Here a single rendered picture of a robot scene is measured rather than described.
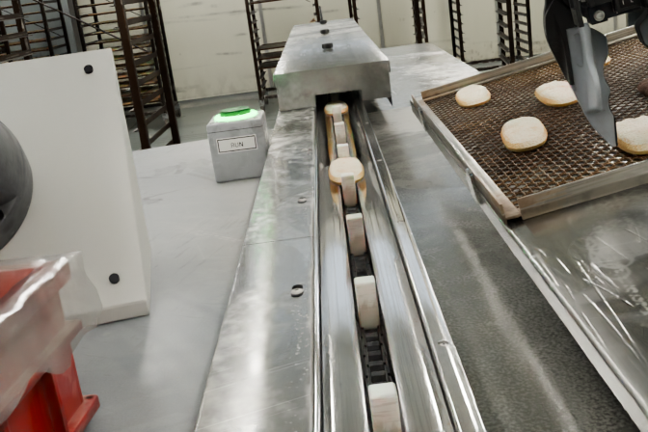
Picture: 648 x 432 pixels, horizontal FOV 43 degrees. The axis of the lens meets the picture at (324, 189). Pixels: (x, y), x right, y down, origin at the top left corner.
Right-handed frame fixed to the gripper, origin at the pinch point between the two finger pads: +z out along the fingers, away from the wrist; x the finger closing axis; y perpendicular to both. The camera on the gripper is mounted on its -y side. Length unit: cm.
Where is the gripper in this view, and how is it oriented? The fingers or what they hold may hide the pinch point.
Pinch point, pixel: (638, 118)
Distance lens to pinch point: 63.7
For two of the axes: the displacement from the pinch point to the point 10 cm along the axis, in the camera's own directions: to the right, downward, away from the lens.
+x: 9.4, -2.5, -2.1
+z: 3.0, 9.2, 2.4
